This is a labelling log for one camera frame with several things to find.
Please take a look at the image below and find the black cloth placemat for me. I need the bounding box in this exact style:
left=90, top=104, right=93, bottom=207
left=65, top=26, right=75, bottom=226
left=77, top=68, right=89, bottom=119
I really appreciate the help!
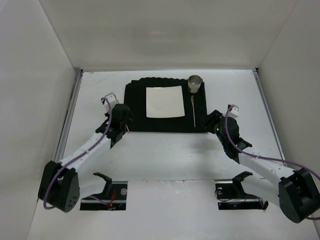
left=124, top=77, right=207, bottom=133

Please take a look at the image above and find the silver knife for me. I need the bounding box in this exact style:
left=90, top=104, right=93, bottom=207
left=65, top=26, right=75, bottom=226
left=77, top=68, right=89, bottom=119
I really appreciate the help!
left=190, top=94, right=196, bottom=128

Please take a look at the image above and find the square white plate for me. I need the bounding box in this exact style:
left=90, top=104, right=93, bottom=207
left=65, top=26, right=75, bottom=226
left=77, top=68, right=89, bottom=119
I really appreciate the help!
left=146, top=85, right=185, bottom=119

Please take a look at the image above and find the metal cup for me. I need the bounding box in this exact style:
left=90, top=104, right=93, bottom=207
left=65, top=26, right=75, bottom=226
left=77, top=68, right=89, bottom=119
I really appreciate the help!
left=187, top=75, right=203, bottom=94

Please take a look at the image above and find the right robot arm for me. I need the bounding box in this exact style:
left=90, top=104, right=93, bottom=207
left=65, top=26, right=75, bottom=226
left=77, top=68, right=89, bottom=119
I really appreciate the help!
left=201, top=104, right=320, bottom=223

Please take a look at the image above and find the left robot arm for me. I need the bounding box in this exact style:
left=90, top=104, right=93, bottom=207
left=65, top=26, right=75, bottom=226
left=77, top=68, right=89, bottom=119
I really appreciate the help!
left=38, top=103, right=133, bottom=213

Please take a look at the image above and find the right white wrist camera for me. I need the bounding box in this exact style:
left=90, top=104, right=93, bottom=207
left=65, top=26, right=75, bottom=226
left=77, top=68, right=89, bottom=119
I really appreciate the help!
left=228, top=104, right=240, bottom=119

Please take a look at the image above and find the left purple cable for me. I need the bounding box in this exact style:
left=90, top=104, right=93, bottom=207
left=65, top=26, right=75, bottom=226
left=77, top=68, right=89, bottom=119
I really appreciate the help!
left=42, top=97, right=113, bottom=210

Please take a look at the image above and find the purple cable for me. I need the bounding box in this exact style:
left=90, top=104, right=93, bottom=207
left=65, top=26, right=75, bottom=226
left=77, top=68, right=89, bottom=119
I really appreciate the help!
left=42, top=97, right=113, bottom=210
left=224, top=104, right=320, bottom=220

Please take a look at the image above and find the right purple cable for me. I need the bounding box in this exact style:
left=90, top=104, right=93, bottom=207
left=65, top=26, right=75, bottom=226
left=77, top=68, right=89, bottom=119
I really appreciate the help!
left=224, top=104, right=320, bottom=220

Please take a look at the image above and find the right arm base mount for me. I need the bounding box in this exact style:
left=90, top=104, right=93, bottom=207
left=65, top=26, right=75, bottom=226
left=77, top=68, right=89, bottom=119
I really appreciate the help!
left=214, top=171, right=269, bottom=211

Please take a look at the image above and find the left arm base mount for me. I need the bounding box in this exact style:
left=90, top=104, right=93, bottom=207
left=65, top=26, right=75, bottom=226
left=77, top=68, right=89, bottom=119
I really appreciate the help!
left=80, top=172, right=128, bottom=211

